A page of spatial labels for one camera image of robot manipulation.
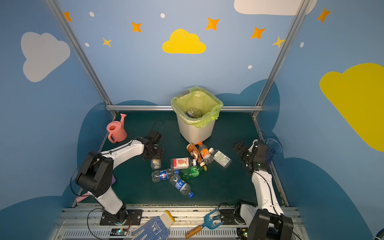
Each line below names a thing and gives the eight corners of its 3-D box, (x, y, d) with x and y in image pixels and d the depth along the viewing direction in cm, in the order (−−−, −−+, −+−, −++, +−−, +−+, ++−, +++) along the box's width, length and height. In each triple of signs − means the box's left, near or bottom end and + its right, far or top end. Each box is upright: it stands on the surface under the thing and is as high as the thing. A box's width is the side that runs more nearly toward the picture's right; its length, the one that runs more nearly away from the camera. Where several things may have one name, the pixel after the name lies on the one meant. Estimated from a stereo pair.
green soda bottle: (183, 182, 87) (183, 179, 85) (180, 172, 91) (180, 170, 88) (204, 174, 91) (204, 171, 88) (200, 165, 94) (200, 162, 92)
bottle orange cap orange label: (205, 165, 93) (205, 163, 90) (196, 145, 102) (196, 143, 100) (213, 162, 94) (214, 160, 92) (203, 143, 104) (204, 140, 101)
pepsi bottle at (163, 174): (152, 183, 85) (151, 181, 82) (152, 173, 88) (150, 171, 86) (180, 176, 87) (179, 174, 85) (178, 167, 91) (177, 165, 88)
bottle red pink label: (170, 169, 91) (169, 167, 89) (171, 159, 95) (171, 157, 93) (196, 169, 91) (196, 167, 89) (196, 159, 95) (196, 157, 93)
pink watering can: (110, 145, 104) (102, 135, 95) (119, 125, 116) (112, 114, 107) (123, 145, 104) (116, 135, 95) (130, 125, 116) (125, 114, 107)
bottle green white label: (207, 152, 99) (207, 150, 97) (212, 147, 102) (213, 145, 100) (226, 169, 92) (227, 167, 90) (232, 162, 95) (233, 160, 93)
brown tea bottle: (199, 167, 92) (200, 165, 89) (186, 148, 101) (186, 145, 98) (206, 163, 94) (207, 160, 91) (192, 144, 103) (192, 141, 100)
